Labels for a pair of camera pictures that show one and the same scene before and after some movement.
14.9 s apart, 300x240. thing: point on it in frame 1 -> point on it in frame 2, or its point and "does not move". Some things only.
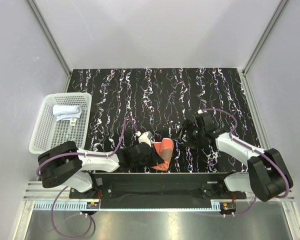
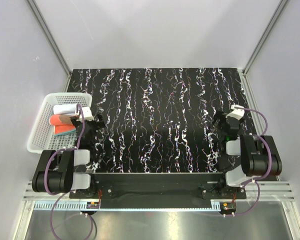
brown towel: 165,148 -> 63,124
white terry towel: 62,112 does not move
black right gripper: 188,126 -> 219,115
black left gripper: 155,159 -> 98,125
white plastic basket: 49,132 does not move
